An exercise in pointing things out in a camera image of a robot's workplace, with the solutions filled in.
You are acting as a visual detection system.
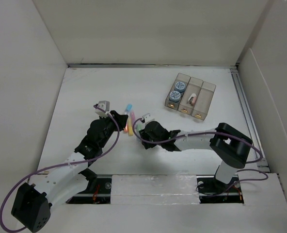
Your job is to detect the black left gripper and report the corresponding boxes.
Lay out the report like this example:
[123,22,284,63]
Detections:
[98,110,127,148]

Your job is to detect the yellow highlighter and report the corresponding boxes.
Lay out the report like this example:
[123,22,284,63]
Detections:
[127,118,134,136]

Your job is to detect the pink highlighter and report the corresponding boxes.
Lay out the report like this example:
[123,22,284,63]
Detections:
[130,110,136,124]

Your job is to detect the green highlighter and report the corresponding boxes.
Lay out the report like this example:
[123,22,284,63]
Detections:
[136,123,142,143]

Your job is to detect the blue highlighter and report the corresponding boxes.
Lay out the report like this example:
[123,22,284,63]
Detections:
[124,104,132,115]

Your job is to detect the blue tape roll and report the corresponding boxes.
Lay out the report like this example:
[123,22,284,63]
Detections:
[174,81,187,93]
[168,90,181,102]

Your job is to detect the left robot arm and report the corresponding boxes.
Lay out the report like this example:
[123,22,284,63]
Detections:
[11,108,128,233]

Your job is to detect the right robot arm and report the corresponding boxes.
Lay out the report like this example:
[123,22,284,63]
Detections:
[139,121,252,192]

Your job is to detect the clear three-compartment organizer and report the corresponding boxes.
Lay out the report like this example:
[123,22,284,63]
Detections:
[164,73,216,121]

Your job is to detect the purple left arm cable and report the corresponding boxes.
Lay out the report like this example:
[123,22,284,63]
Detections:
[0,104,122,231]

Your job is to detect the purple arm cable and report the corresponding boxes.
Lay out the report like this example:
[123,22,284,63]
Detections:
[0,104,122,231]
[132,117,270,198]

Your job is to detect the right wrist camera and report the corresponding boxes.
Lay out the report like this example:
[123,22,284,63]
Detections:
[143,113,154,123]

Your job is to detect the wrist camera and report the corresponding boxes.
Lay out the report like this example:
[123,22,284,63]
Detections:
[95,100,110,117]
[143,113,154,123]

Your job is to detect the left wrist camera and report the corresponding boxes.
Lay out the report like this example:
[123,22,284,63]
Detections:
[95,100,110,117]

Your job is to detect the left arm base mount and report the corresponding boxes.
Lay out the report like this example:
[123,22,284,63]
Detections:
[66,168,112,204]

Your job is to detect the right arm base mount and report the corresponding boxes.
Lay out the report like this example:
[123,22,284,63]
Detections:
[195,175,244,204]

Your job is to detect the aluminium rail right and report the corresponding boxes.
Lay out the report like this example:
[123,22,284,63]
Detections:
[230,68,271,173]

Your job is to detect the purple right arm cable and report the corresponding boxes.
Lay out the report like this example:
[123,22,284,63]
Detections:
[132,117,270,198]

